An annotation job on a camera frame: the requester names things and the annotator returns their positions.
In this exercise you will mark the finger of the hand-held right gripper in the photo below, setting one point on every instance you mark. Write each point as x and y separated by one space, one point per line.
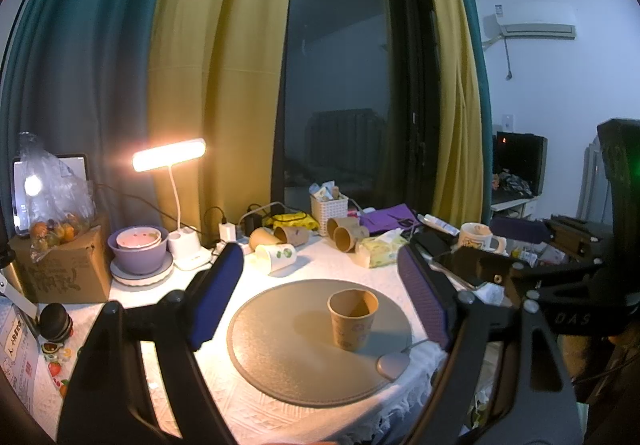
475 267
520 231

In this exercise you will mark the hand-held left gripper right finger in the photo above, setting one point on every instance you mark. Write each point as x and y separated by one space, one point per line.
425 300

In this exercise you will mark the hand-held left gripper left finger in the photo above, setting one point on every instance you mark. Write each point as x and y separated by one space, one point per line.
220 297

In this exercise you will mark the brown paper cup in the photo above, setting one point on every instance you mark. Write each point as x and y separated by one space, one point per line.
294 235
261 238
345 224
352 322
349 238

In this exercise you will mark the white paper cup green print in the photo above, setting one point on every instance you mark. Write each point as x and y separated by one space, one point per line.
276 258

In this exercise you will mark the white printed mug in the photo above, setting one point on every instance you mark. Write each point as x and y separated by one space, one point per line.
475 237

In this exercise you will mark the white tube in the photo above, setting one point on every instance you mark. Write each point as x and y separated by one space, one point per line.
440 225

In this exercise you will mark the green tissue pack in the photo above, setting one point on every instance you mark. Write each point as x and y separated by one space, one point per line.
381 250

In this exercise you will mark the white charger plug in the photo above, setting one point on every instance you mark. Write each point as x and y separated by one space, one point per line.
227 230

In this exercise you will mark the grey oval controller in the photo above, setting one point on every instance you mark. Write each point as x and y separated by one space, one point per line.
392 366

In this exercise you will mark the black monitor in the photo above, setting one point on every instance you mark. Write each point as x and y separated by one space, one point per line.
520 155

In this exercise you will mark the white plate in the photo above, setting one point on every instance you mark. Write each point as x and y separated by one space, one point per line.
145 277

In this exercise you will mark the purple bag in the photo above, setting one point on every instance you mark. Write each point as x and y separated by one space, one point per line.
390 220

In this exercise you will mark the purple bowl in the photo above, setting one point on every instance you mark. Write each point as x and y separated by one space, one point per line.
137 259

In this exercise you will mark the grey round mat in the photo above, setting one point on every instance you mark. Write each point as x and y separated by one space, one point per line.
300 345

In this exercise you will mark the pink bowl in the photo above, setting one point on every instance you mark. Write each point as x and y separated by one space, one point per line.
138 239

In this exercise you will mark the white desk lamp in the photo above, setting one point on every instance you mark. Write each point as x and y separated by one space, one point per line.
175 205

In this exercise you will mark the white tablecloth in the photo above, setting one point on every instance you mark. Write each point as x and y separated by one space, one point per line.
240 400

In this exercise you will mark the yellow pouch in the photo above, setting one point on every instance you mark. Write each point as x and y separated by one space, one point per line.
295 221

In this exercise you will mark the white plastic basket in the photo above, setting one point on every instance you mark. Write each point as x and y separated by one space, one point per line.
329 212

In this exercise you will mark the yellow curtain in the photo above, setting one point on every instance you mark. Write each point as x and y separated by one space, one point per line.
220 75
452 90

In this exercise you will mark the cardboard box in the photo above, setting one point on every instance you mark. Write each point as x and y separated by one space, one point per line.
65 270

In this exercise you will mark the black round case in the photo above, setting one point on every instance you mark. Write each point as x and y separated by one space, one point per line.
55 322

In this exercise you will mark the plastic bag of fruit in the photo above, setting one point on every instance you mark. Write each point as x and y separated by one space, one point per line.
52 205

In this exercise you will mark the tablet screen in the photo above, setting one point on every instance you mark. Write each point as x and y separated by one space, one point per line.
75 170

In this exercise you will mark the white air conditioner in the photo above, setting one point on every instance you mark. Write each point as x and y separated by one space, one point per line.
532 25

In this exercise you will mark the teal curtain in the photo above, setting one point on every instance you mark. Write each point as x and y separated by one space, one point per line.
70 40
472 25

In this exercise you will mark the dark glass window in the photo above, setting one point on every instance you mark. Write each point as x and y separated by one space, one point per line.
345 90

